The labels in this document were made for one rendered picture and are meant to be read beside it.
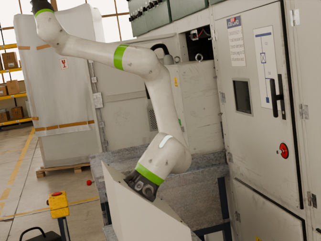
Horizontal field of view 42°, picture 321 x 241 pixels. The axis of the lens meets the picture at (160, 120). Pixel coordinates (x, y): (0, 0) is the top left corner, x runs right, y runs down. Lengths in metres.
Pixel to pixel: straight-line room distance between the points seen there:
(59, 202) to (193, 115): 0.79
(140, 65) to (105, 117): 1.12
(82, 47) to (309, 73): 1.02
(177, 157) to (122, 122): 1.24
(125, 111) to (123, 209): 1.39
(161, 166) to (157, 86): 0.43
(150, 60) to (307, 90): 0.69
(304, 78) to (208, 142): 0.95
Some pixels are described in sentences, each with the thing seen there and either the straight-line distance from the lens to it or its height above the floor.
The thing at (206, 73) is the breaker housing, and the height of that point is 1.33.
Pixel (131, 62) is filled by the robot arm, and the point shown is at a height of 1.44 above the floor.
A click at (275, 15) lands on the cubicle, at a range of 1.53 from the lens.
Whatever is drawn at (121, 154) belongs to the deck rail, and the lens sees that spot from 2.68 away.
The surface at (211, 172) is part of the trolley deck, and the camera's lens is 2.21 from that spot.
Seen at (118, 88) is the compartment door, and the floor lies 1.28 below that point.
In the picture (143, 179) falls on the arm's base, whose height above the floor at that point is 1.02.
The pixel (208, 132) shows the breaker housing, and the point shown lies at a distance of 2.23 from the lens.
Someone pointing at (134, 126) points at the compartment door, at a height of 1.01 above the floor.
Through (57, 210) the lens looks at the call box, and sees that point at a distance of 2.01.
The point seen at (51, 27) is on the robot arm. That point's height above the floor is 1.64.
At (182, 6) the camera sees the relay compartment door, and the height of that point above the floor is 1.71.
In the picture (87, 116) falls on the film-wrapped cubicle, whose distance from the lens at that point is 5.95.
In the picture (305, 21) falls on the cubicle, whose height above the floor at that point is 1.49.
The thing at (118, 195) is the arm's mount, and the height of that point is 1.00.
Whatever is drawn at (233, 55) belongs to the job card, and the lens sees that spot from 1.88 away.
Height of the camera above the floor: 1.46
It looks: 9 degrees down
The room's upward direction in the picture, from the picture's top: 8 degrees counter-clockwise
